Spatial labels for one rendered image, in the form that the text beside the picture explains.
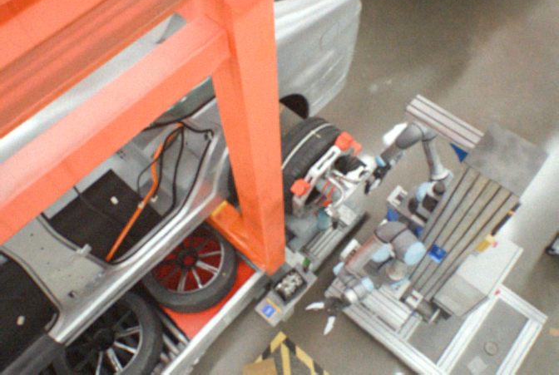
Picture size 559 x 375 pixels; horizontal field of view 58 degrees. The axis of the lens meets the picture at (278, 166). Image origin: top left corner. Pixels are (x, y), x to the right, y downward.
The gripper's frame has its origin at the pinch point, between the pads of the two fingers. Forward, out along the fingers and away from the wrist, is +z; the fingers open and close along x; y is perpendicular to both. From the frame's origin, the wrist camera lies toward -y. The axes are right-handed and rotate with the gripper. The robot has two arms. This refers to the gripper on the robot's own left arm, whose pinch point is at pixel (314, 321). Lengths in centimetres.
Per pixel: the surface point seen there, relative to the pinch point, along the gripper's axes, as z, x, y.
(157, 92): 22, 27, -152
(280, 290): -5, 47, 61
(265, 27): -16, 33, -149
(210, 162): -4, 105, -15
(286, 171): -41, 83, 2
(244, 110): -4, 36, -119
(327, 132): -77, 89, -3
